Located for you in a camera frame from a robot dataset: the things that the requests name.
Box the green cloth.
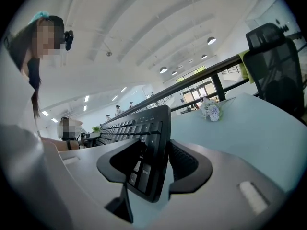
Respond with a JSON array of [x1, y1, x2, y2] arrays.
[[237, 50, 255, 84]]

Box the black metal railing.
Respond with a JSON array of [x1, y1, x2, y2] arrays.
[[99, 31, 303, 127]]

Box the teal hair scrunchie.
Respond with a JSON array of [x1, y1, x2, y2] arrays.
[[28, 11, 50, 25]]

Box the black head-worn camera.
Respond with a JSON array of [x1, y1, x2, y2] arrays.
[[47, 15, 74, 52]]

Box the light blue table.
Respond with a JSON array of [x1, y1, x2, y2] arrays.
[[167, 92, 307, 194]]

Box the white flower bouquet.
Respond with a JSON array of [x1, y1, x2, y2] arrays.
[[200, 97, 224, 122]]

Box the person's head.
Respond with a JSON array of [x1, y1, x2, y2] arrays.
[[31, 17, 67, 60]]

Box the black keyboard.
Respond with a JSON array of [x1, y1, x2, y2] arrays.
[[92, 104, 172, 203]]

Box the row of ceiling light panels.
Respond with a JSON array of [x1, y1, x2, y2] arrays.
[[41, 86, 128, 124]]

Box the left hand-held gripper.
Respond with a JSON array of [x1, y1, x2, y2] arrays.
[[76, 132, 101, 146]]

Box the black mesh office chair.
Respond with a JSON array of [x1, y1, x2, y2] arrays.
[[245, 22, 307, 125]]

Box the glass entrance doors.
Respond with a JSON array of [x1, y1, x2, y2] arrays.
[[181, 77, 217, 106]]

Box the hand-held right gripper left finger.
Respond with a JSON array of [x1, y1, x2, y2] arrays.
[[59, 138, 145, 230]]

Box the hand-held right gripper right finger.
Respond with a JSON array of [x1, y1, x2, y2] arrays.
[[133, 139, 290, 230]]

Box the person's left forearm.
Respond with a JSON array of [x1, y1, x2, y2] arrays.
[[42, 138, 80, 152]]

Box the person in white coat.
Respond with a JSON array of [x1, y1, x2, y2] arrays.
[[0, 41, 75, 230]]

